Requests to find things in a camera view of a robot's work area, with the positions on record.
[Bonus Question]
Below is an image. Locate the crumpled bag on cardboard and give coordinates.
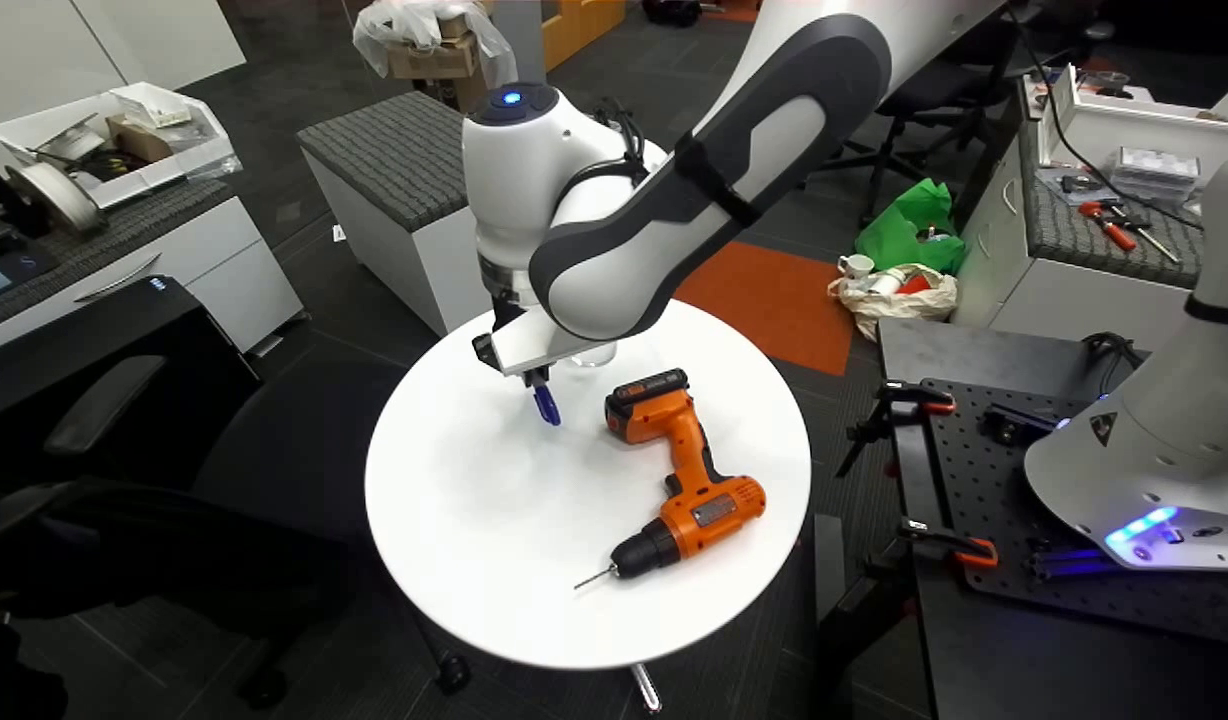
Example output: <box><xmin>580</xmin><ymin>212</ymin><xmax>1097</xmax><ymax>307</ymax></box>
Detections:
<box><xmin>348</xmin><ymin>0</ymin><xmax>523</xmax><ymax>93</ymax></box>

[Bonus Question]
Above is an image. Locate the white tray with clutter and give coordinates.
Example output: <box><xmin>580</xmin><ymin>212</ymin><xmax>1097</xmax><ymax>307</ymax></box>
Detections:
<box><xmin>0</xmin><ymin>74</ymin><xmax>239</xmax><ymax>214</ymax></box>

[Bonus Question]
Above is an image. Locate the white desk with drawers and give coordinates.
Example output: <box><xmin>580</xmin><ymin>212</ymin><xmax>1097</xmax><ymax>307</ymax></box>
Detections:
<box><xmin>0</xmin><ymin>166</ymin><xmax>309</xmax><ymax>366</ymax></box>

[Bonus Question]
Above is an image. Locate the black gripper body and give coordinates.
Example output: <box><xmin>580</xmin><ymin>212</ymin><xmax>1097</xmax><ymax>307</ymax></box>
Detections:
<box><xmin>469</xmin><ymin>257</ymin><xmax>536</xmax><ymax>377</ymax></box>

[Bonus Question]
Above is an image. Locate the dark fabric office chair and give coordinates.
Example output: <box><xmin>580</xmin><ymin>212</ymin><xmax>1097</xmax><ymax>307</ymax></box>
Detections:
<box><xmin>0</xmin><ymin>273</ymin><xmax>423</xmax><ymax>712</ymax></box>

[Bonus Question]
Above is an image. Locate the blue capped grey marker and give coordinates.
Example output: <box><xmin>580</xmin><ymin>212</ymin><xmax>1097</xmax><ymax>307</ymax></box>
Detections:
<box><xmin>523</xmin><ymin>370</ymin><xmax>569</xmax><ymax>430</ymax></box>

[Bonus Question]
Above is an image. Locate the black perforated robot base table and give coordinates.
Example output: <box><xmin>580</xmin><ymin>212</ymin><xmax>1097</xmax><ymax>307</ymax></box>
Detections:
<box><xmin>872</xmin><ymin>316</ymin><xmax>1228</xmax><ymax>720</ymax></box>

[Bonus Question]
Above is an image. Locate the yellow cabinet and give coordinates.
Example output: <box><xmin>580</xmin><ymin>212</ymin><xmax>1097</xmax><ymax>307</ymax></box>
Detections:
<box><xmin>541</xmin><ymin>0</ymin><xmax>633</xmax><ymax>70</ymax></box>

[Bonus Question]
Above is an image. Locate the orange and black cordless drill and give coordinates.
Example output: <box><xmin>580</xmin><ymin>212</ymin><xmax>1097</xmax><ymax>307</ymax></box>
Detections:
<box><xmin>569</xmin><ymin>365</ymin><xmax>773</xmax><ymax>596</ymax></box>

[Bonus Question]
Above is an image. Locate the white box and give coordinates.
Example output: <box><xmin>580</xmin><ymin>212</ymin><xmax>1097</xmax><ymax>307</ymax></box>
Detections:
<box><xmin>1106</xmin><ymin>140</ymin><xmax>1202</xmax><ymax>203</ymax></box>

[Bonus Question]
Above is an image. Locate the roll of tape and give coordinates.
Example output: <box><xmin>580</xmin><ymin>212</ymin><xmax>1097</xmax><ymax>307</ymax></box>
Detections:
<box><xmin>0</xmin><ymin>155</ymin><xmax>103</xmax><ymax>239</ymax></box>

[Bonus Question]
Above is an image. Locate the white plastic bag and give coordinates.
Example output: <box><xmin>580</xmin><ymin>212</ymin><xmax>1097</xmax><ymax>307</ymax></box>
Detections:
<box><xmin>829</xmin><ymin>252</ymin><xmax>963</xmax><ymax>343</ymax></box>

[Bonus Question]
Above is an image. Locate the black clamp with orange tips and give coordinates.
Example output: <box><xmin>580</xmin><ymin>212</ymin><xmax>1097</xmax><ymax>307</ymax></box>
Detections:
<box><xmin>831</xmin><ymin>377</ymin><xmax>963</xmax><ymax>479</ymax></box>
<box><xmin>896</xmin><ymin>514</ymin><xmax>1004</xmax><ymax>580</ymax></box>

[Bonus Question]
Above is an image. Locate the white drawer cabinet grey cushion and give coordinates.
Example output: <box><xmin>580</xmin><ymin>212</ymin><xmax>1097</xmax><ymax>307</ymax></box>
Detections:
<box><xmin>949</xmin><ymin>58</ymin><xmax>1228</xmax><ymax>359</ymax></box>

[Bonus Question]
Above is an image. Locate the red handled screwdriver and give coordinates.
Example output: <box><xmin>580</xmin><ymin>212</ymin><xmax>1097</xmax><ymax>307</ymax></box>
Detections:
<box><xmin>1071</xmin><ymin>195</ymin><xmax>1144</xmax><ymax>261</ymax></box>

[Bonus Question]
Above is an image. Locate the green plastic bag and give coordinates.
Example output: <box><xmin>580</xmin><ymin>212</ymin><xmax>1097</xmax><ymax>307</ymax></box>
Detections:
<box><xmin>851</xmin><ymin>173</ymin><xmax>971</xmax><ymax>280</ymax></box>

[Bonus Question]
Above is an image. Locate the white table leg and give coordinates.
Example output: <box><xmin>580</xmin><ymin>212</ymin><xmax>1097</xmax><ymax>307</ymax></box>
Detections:
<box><xmin>622</xmin><ymin>661</ymin><xmax>669</xmax><ymax>720</ymax></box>

